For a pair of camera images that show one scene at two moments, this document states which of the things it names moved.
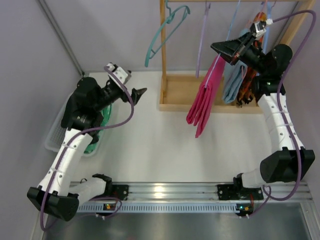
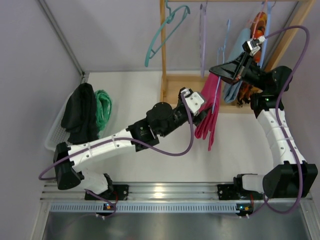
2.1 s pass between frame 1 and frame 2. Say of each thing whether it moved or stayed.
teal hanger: stayed
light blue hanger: moved
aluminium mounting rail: stayed
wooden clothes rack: stayed
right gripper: moved
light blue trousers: stayed
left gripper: moved
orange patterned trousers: stayed
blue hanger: stayed
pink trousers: moved
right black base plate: stayed
